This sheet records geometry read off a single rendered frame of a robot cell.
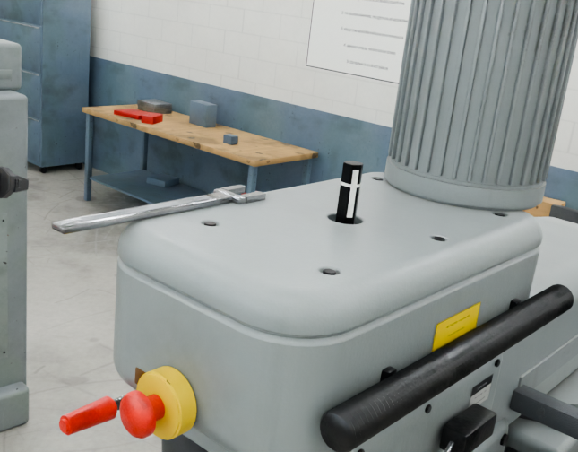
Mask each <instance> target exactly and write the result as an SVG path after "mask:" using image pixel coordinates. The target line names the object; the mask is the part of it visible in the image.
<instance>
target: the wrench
mask: <svg viewBox="0 0 578 452"><path fill-rule="evenodd" d="M244 193H245V186H242V185H236V186H231V187H222V188H220V189H214V191H213V194H208V195H203V196H193V197H188V198H183V199H177V200H173V201H167V202H162V203H157V204H148V205H143V206H137V207H133V208H127V209H122V210H117V211H112V212H107V213H97V214H93V215H87V216H82V217H77V218H72V219H67V220H62V221H56V222H52V229H53V230H56V231H58V232H60V233H62V234H69V233H74V232H78V231H84V230H92V229H97V228H101V227H106V226H110V225H116V224H120V223H125V222H133V221H138V220H142V219H147V218H152V217H157V216H161V215H166V214H171V213H179V212H184V211H189V210H193V209H198V208H203V207H207V206H212V205H217V204H225V203H230V202H233V203H236V204H244V203H246V204H248V203H252V202H257V201H262V200H265V197H266V194H265V193H263V192H253V193H248V194H244ZM239 194H243V195H239Z"/></svg>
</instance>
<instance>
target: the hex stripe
mask: <svg viewBox="0 0 578 452"><path fill-rule="evenodd" d="M357 183H358V170H353V175H352V181H351V188H350V194H349V207H348V213H347V217H350V218H352V214H353V208H354V202H355V195H356V189H357Z"/></svg>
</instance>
